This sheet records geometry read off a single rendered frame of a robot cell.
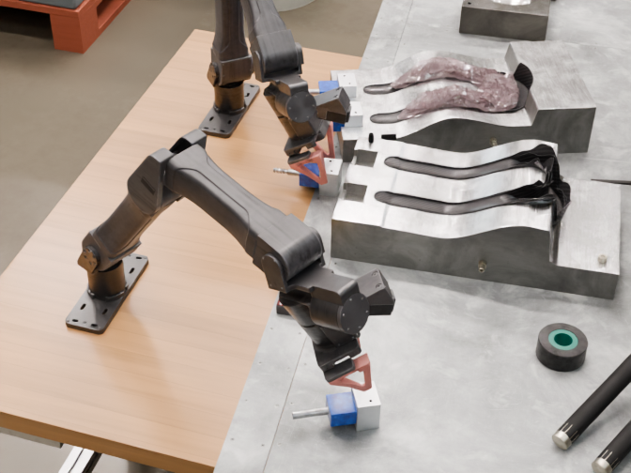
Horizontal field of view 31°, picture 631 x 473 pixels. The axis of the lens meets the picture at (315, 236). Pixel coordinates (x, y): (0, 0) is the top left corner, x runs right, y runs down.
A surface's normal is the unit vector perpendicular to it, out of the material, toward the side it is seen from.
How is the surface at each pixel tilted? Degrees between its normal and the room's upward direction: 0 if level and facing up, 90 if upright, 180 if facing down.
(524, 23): 90
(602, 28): 0
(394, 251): 90
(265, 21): 40
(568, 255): 0
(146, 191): 90
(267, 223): 12
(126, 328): 0
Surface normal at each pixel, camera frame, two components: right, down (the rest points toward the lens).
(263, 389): 0.01, -0.77
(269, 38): 0.27, -0.22
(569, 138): 0.08, 0.64
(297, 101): 0.40, 0.31
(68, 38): -0.29, 0.61
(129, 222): -0.64, 0.51
